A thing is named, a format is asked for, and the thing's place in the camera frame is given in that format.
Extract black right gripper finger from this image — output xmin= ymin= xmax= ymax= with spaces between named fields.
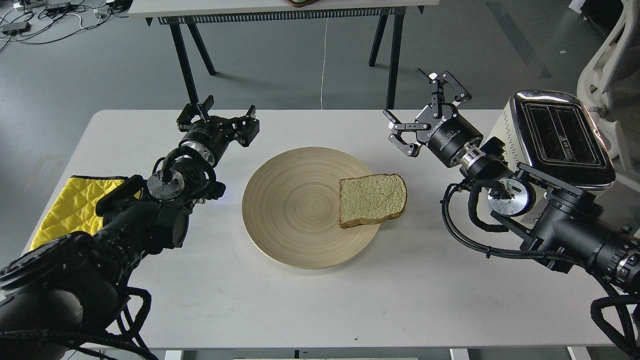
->
xmin=383 ymin=109 xmax=432 ymax=158
xmin=417 ymin=68 xmax=472 ymax=120

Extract round wooden plate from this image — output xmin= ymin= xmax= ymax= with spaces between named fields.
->
xmin=242 ymin=146 xmax=380 ymax=270

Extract white office chair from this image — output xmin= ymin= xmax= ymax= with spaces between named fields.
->
xmin=576 ymin=0 xmax=639 ymax=170

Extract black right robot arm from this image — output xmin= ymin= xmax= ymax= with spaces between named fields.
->
xmin=384 ymin=71 xmax=639 ymax=360

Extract yellow quilted cloth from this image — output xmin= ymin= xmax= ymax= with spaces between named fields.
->
xmin=29 ymin=175 xmax=128 ymax=251

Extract background table with black legs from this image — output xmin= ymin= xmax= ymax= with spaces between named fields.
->
xmin=127 ymin=0 xmax=439 ymax=109

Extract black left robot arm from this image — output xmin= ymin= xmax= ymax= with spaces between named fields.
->
xmin=1 ymin=96 xmax=259 ymax=360

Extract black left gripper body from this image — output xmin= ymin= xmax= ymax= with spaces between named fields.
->
xmin=178 ymin=116 xmax=237 ymax=167

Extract white hanging cable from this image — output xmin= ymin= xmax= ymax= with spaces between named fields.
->
xmin=320 ymin=18 xmax=329 ymax=110

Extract brown object on background table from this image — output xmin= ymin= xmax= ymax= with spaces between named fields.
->
xmin=286 ymin=0 xmax=318 ymax=8

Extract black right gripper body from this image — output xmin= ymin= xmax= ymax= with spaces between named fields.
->
xmin=415 ymin=104 xmax=483 ymax=167

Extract white chrome toaster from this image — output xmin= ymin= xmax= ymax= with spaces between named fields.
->
xmin=489 ymin=89 xmax=616 ymax=191

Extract floor cables and power strips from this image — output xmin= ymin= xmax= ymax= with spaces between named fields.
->
xmin=0 ymin=0 xmax=134 ymax=52

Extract slice of bread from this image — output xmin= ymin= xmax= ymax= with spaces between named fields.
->
xmin=339 ymin=173 xmax=409 ymax=229

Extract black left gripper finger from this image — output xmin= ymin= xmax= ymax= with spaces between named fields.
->
xmin=176 ymin=95 xmax=215 ymax=132
xmin=220 ymin=105 xmax=259 ymax=148

